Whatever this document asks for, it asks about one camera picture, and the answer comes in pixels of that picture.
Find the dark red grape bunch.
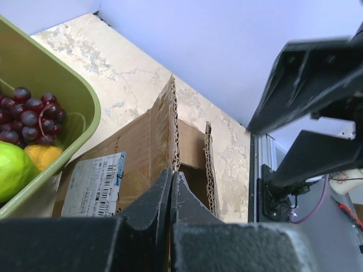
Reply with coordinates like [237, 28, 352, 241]
[1, 87, 66, 149]

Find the olive green plastic bin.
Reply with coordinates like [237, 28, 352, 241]
[1, 18, 100, 218]

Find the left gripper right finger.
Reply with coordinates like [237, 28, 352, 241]
[171, 172, 223, 271]

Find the brown cardboard express box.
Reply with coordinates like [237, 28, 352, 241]
[52, 74, 221, 272]

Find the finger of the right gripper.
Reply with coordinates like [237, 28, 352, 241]
[247, 39, 362, 135]
[272, 130, 362, 188]

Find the yellow lemon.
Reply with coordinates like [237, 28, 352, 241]
[24, 144, 63, 171]

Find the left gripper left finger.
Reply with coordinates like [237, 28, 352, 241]
[120, 169, 172, 271]

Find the green lime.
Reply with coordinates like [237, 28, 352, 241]
[1, 141, 40, 204]

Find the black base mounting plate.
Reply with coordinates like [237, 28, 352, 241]
[248, 133, 301, 223]

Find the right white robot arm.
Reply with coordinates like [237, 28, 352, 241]
[247, 38, 362, 199]

